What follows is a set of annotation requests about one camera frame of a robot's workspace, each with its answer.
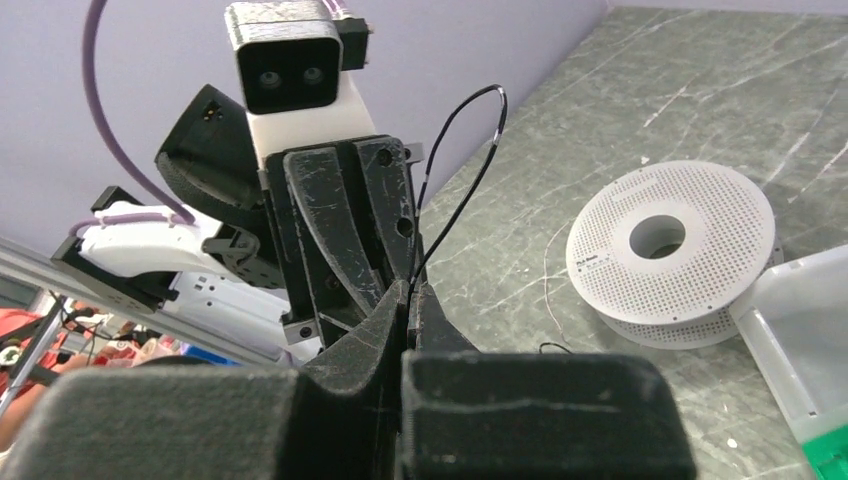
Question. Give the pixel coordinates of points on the green plastic bin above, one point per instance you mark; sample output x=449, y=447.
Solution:
x=827, y=454

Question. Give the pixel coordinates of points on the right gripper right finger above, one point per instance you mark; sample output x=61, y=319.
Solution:
x=474, y=415

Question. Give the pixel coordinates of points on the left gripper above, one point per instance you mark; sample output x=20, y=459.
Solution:
x=342, y=213

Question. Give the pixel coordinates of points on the clear plastic bin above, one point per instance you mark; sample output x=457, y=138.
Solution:
x=793, y=320

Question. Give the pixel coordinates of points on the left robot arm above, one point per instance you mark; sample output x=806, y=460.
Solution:
x=214, y=277

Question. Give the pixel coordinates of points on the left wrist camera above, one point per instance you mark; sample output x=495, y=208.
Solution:
x=296, y=61

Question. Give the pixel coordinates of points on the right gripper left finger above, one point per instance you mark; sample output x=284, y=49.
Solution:
x=345, y=412

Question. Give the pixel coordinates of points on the grey perforated spool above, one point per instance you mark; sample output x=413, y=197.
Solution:
x=662, y=252

